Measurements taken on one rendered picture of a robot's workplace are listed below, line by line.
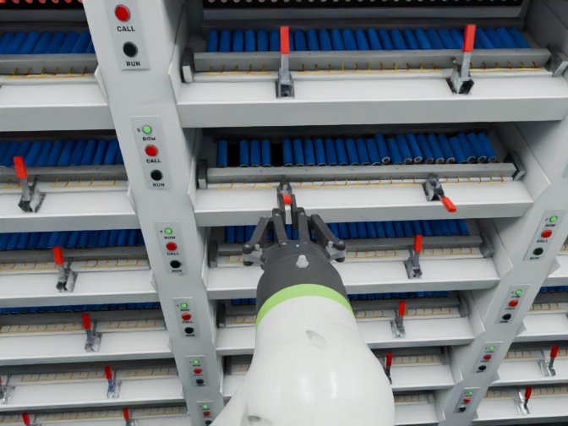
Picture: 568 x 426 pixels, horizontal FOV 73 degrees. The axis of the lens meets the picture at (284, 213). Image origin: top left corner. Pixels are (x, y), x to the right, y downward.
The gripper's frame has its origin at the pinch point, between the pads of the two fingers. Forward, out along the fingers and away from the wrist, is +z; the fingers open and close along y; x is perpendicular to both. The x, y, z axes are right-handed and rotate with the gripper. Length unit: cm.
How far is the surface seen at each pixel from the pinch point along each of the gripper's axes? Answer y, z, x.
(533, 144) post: 44.7, 10.8, 6.6
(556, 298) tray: 66, 19, -34
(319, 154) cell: 7.0, 15.4, 4.6
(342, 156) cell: 11.2, 14.7, 4.2
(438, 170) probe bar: 27.9, 10.8, 2.4
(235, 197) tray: -8.7, 9.3, -1.2
